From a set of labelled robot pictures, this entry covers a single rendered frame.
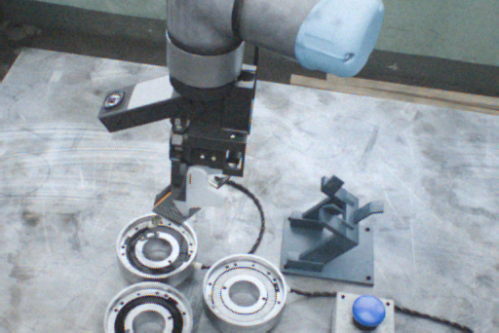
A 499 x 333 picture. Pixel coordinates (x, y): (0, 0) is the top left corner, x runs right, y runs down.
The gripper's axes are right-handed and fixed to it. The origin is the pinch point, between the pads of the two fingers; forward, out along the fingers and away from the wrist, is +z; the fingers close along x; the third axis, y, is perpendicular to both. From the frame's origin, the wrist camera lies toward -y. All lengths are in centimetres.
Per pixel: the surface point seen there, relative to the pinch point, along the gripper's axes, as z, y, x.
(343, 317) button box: 8.8, 21.1, -8.0
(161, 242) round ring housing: 11.5, -3.1, 1.4
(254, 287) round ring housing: 11.1, 10.1, -3.9
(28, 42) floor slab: 93, -85, 146
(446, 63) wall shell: 84, 71, 153
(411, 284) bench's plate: 13.4, 31.1, 1.5
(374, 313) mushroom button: 5.9, 24.3, -8.6
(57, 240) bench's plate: 13.3, -17.4, 0.6
